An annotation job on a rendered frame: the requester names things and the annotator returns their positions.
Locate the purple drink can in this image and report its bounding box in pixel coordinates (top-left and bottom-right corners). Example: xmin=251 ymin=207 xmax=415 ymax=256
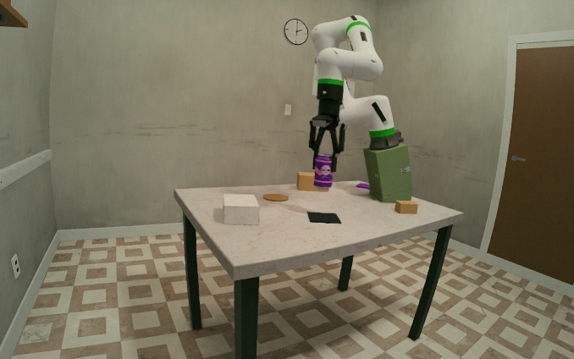
xmin=313 ymin=153 xmax=333 ymax=190

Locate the black square slate coaster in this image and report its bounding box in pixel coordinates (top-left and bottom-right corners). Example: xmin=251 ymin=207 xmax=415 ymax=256
xmin=307 ymin=212 xmax=342 ymax=224

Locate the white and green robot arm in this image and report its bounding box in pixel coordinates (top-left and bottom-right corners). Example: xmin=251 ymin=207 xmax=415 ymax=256
xmin=312 ymin=15 xmax=404 ymax=151

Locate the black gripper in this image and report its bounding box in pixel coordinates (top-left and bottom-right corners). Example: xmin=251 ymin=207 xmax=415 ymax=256
xmin=308 ymin=100 xmax=347 ymax=173

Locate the tan round flat disc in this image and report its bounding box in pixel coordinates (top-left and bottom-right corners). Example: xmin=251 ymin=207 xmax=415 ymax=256
xmin=263 ymin=194 xmax=289 ymax=202

